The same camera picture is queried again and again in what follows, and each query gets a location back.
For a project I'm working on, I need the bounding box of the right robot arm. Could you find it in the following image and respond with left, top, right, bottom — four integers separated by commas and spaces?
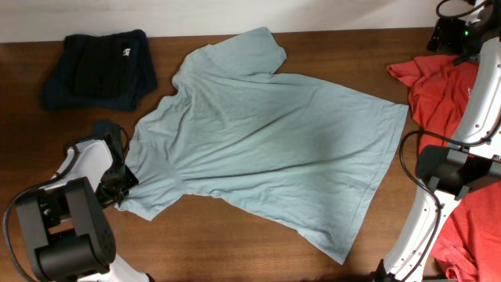
370, 0, 500, 282

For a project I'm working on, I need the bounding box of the navy blue folded garment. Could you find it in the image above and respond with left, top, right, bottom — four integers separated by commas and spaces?
40, 29, 157, 112

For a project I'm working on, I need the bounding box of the black folded garment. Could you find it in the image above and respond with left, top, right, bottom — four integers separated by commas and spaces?
73, 38, 139, 99

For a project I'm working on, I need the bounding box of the red printed t-shirt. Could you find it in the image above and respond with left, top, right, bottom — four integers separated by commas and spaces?
387, 55, 500, 282

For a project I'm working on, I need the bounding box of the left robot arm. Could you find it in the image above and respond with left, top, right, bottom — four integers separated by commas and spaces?
2, 120, 154, 282

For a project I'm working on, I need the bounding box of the light blue t-shirt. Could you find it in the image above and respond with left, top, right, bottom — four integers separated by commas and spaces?
120, 28, 408, 263

